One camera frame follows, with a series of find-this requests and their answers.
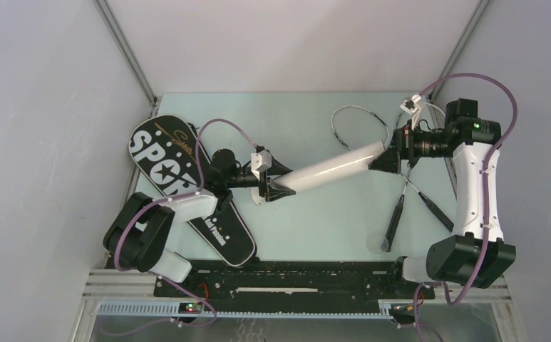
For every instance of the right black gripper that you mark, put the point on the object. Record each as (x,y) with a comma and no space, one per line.
(403,142)

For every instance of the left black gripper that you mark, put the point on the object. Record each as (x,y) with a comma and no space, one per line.
(269,192)

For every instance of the white shuttlecock tube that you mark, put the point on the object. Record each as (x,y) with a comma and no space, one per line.
(347,164)

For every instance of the clear round tube lid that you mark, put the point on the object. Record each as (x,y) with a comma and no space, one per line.
(377,243)

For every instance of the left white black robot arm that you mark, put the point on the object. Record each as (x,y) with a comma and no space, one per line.
(193,190)

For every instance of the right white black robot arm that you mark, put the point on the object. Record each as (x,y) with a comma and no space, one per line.
(475,253)

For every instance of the left white badminton racket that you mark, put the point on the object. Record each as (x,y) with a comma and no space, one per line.
(390,234)

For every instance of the white badminton racket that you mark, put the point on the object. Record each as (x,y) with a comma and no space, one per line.
(390,234)
(429,203)

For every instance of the right white badminton racket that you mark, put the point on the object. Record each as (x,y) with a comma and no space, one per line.
(429,203)

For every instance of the black racket cover bag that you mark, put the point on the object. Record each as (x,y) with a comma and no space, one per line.
(163,148)

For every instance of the right electronics board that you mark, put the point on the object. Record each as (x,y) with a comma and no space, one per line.
(403,316)

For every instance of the electronics board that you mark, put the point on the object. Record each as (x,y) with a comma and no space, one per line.
(403,316)
(190,308)

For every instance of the left electronics board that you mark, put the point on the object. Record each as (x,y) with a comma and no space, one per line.
(190,308)

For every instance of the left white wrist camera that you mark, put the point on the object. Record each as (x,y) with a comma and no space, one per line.
(260,162)

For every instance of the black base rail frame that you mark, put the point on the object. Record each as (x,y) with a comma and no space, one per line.
(265,289)

